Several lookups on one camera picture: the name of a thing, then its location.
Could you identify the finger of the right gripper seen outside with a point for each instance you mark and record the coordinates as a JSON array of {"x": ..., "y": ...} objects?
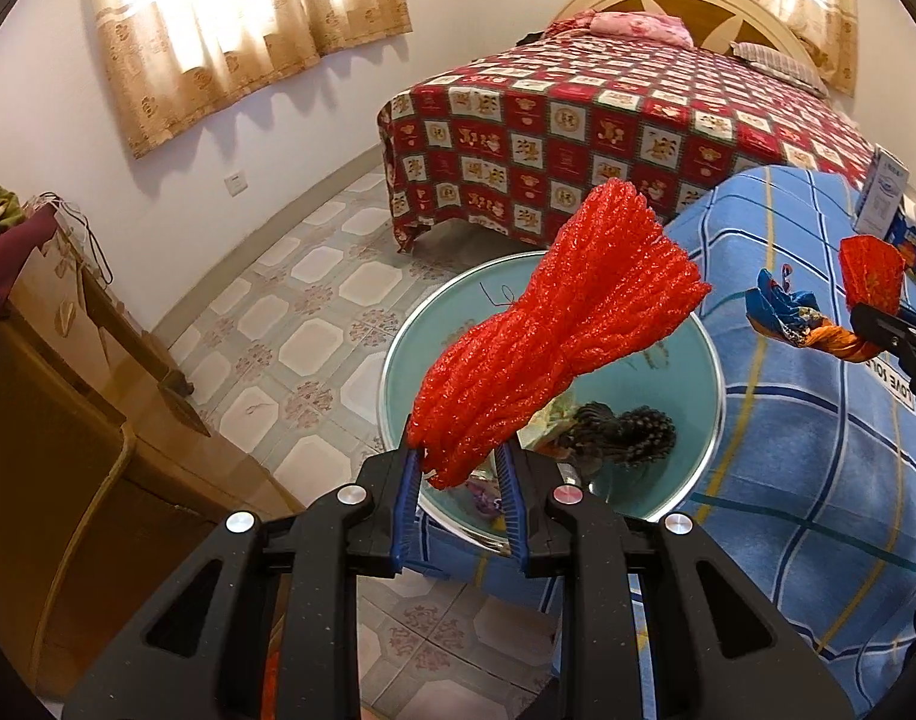
[{"x": 896, "y": 334}]

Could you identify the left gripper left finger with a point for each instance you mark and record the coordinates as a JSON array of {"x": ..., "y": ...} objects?
[{"x": 262, "y": 609}]

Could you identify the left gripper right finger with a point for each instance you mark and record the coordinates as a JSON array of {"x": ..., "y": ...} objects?
[{"x": 656, "y": 618}]

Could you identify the black mesh net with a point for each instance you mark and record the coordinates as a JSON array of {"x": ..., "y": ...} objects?
[{"x": 637, "y": 437}]

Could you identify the red mesh net bag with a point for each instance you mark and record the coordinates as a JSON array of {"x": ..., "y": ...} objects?
[{"x": 611, "y": 285}]

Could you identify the light blue trash bin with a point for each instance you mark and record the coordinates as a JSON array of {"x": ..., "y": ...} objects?
[{"x": 680, "y": 377}]

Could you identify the blue white milk carton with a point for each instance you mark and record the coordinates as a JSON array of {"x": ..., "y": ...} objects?
[{"x": 902, "y": 234}]

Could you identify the blue orange crumpled wrapper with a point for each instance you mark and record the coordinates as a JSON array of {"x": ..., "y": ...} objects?
[{"x": 774, "y": 310}]

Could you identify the white tall carton box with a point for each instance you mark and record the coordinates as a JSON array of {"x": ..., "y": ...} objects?
[{"x": 881, "y": 193}]

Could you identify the blue plaid tablecloth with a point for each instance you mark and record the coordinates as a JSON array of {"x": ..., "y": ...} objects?
[{"x": 812, "y": 490}]

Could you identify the wooden dresser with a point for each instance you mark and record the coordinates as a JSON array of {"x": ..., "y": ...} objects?
[{"x": 108, "y": 478}]

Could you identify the purple foil wrapper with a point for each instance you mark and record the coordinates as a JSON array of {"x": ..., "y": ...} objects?
[{"x": 485, "y": 498}]

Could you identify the striped pillow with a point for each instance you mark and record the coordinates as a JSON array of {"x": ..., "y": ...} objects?
[{"x": 780, "y": 66}]

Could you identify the cream wooden headboard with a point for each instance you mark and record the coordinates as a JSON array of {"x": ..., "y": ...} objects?
[{"x": 713, "y": 24}]

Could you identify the pink floral pillow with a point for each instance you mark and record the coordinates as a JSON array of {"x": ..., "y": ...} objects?
[{"x": 639, "y": 25}]

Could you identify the red patterned bedspread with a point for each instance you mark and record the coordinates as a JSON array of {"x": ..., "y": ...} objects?
[{"x": 514, "y": 141}]

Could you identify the maroon dresser cloth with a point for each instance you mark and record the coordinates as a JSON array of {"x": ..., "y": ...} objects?
[{"x": 17, "y": 244}]

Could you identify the left window tan curtain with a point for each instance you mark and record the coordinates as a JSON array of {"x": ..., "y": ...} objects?
[{"x": 172, "y": 63}]

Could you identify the white wall socket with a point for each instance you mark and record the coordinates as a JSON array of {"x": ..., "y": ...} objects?
[{"x": 236, "y": 183}]

